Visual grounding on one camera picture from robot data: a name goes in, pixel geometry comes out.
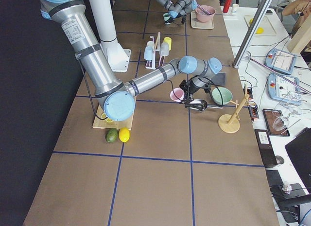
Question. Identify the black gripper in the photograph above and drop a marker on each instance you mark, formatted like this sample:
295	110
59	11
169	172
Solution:
192	90
171	18

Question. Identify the pink cup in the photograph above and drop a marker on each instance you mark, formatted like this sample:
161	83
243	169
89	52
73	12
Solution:
177	95

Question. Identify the mint green cup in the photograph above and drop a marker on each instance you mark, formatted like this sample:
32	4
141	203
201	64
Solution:
166	18

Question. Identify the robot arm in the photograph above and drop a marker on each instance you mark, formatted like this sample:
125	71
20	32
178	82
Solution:
178	9
101	55

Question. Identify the yellow cup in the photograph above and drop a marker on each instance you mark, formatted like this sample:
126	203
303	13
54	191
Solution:
168	40

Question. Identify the grey cup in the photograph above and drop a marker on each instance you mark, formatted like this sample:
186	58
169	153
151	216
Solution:
164	49

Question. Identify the cream white cup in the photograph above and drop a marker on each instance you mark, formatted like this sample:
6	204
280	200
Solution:
151	44

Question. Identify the light blue cup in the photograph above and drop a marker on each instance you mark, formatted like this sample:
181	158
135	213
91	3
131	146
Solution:
148	53

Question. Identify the white paper cup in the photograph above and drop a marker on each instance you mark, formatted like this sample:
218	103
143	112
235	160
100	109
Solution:
234	8

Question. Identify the beige plastic tray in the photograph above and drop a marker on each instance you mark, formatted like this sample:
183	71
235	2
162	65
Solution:
196	24

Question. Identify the pink ribbed bowl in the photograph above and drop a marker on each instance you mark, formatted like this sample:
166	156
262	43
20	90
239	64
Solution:
205	17

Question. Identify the metal scoop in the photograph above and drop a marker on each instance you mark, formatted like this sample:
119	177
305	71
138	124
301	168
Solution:
200	105

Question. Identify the grey folded cloth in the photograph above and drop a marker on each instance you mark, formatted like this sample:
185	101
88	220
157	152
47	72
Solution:
219	79

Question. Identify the mint green bowl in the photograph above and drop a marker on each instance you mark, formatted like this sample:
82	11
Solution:
222	95

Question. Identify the red bottle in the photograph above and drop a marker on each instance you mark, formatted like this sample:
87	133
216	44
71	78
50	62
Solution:
226	6

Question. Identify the wooden mug tree stand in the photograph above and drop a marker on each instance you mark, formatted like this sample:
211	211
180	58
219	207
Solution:
230	123

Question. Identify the wooden cutting board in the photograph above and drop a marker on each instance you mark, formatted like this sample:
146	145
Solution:
102	124

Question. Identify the lemon on tray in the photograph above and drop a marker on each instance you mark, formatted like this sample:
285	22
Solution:
260	30

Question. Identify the whole yellow lemon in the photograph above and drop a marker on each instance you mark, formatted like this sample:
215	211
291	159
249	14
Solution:
124	134

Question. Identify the beige tray with lemons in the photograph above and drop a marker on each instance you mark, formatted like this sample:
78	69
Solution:
265	24

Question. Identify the green avocado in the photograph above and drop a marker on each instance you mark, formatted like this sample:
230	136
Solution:
112	135

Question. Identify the brown framed tablet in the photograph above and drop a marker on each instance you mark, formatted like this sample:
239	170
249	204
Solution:
269	117

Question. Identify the teach pendant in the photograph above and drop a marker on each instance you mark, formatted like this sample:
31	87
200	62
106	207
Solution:
281	61
281	87

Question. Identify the wine glass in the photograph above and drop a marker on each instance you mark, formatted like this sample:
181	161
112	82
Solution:
291	108

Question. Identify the person in peach shirt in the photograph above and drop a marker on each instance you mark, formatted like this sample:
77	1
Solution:
296	6

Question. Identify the black laptop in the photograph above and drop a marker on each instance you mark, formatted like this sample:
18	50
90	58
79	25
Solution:
299	152

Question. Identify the white wire cup holder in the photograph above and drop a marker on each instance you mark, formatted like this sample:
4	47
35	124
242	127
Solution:
152	64

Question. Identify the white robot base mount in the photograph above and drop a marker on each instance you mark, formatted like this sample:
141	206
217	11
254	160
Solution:
117	57

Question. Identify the aluminium frame post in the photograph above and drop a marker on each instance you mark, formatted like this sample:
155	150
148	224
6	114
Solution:
261	10

